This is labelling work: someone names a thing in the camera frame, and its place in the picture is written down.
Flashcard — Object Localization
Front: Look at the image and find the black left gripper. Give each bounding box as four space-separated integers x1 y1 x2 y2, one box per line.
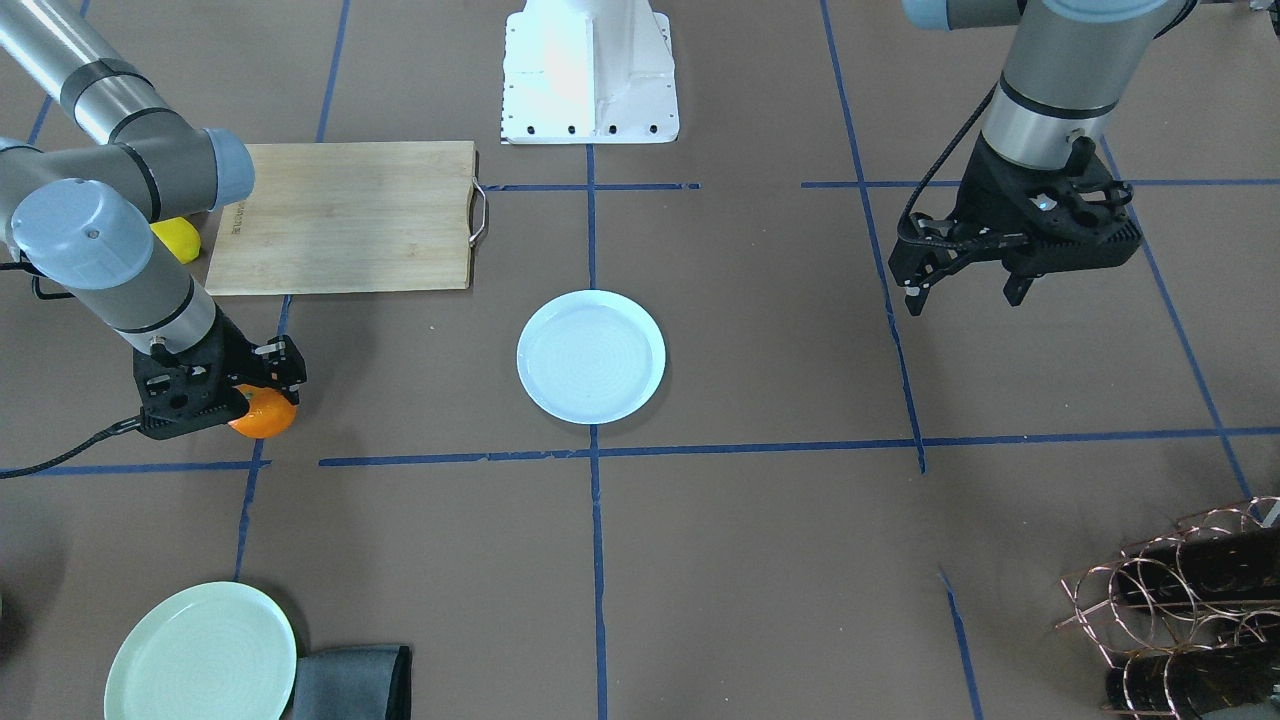
888 136 1144 316

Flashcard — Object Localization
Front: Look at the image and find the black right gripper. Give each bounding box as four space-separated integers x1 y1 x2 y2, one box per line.
133 310 307 439

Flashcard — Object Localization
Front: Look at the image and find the orange mandarin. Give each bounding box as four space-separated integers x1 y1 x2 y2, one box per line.
227 384 297 439

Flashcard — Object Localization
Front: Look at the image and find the light blue plate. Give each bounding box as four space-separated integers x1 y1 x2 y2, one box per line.
515 290 667 425

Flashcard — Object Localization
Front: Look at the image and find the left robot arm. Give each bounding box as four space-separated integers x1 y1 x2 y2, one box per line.
888 1 1196 316

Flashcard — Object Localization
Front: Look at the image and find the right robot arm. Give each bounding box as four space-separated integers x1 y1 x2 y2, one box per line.
1 1 306 439

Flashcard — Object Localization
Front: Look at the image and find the light green plate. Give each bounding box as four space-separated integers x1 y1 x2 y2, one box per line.
102 582 298 719

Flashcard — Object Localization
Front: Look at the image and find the bamboo cutting board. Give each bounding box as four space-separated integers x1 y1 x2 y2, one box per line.
204 140 488 296

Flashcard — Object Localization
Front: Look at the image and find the yellow lemon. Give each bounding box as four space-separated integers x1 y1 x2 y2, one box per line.
150 217 204 265

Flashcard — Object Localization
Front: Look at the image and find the dark grey folded cloth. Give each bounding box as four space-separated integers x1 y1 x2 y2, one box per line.
292 644 413 719

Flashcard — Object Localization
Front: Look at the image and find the dark wine bottle middle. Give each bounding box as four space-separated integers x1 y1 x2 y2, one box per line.
1110 527 1279 609

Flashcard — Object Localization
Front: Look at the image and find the dark wine bottle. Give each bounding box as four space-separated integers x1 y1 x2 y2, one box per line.
1110 527 1279 609
1105 642 1279 719

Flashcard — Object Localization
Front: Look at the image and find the dark wine bottle front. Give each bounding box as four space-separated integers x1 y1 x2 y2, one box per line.
1105 642 1279 719

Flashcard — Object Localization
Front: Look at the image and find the copper wire bottle rack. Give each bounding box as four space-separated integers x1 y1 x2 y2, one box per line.
1059 496 1279 719

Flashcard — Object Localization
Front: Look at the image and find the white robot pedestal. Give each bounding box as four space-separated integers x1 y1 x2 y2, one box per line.
500 1 681 145

